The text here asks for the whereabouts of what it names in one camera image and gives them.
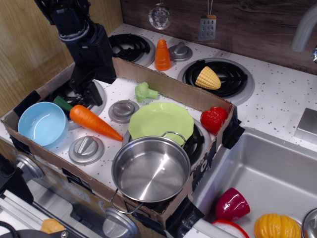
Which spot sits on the silver stove knob centre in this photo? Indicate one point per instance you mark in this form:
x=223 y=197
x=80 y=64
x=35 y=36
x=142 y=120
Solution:
x=122 y=111

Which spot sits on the green toy broccoli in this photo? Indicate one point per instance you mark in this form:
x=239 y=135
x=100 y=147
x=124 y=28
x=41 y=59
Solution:
x=142 y=91

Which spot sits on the red toy strawberry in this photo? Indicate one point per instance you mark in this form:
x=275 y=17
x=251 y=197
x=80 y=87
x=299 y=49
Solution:
x=213 y=119

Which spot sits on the silver oven knob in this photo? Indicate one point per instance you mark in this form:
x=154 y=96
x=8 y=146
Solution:
x=30 y=170
x=118 y=225

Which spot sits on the light blue plastic bowl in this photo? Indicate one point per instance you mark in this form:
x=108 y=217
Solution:
x=44 y=123

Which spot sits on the black back left burner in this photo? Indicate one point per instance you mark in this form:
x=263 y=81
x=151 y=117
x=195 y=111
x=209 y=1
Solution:
x=133 y=48

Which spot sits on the stainless steel pot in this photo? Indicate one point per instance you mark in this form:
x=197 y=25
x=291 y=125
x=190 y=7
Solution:
x=147 y=188

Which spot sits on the light green plastic plate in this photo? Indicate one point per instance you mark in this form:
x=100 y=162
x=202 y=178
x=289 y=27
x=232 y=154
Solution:
x=161 y=118

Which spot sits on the dark red toy cup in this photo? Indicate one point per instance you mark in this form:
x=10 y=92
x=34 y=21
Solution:
x=231 y=206

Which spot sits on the black front right burner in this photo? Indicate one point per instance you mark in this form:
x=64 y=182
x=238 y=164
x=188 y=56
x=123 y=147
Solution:
x=196 y=143

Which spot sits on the black front left burner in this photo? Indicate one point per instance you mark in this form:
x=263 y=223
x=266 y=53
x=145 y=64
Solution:
x=69 y=96

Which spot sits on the silver oven knob left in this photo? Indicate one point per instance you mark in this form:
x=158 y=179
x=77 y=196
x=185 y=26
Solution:
x=30 y=170

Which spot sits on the silver stove knob front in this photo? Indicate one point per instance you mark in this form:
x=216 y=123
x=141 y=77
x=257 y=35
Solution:
x=86 y=150

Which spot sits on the red rimmed white plate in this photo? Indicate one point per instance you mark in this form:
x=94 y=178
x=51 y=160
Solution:
x=230 y=228

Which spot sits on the orange toy carrot green stem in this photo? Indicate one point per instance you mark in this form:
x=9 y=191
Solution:
x=87 y=119

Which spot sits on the orange toy cone carrot top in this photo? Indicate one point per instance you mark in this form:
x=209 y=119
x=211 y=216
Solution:
x=162 y=57

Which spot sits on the orange toy piece bottom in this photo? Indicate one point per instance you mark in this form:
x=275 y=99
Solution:
x=50 y=226

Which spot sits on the black device lower left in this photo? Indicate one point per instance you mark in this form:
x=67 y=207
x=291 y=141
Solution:
x=11 y=179

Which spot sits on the silver pot lid edge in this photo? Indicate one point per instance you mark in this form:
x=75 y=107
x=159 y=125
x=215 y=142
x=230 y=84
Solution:
x=309 y=225

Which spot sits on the silver oven knob right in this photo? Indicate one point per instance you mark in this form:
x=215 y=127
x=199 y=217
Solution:
x=118 y=225

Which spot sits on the hanging silver strainer spoon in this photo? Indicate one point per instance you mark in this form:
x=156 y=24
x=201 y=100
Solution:
x=159 y=16

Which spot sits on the brown cardboard fence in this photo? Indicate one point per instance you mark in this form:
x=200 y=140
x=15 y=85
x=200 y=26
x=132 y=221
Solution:
x=96 y=180

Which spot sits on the grey faucet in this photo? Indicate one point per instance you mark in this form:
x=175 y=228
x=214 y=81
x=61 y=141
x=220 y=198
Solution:
x=304 y=29

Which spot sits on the yellow toy pumpkin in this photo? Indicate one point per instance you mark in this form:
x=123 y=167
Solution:
x=276 y=226

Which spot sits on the yellow toy corn cob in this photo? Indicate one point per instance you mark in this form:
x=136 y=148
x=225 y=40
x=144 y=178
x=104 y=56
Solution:
x=208 y=79

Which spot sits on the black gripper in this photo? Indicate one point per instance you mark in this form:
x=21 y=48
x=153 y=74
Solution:
x=89 y=46

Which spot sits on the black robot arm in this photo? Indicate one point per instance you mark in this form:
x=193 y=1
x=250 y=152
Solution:
x=62 y=12

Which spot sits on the silver stove knob back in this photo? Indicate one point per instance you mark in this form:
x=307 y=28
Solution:
x=180 y=52

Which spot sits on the hanging silver spatula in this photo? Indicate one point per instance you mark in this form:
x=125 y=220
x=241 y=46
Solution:
x=207 y=27

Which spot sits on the grey sink basin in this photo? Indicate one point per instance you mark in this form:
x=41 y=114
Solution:
x=273 y=175

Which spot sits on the silver stove knob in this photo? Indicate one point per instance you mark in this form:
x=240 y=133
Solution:
x=180 y=52
x=86 y=150
x=122 y=111

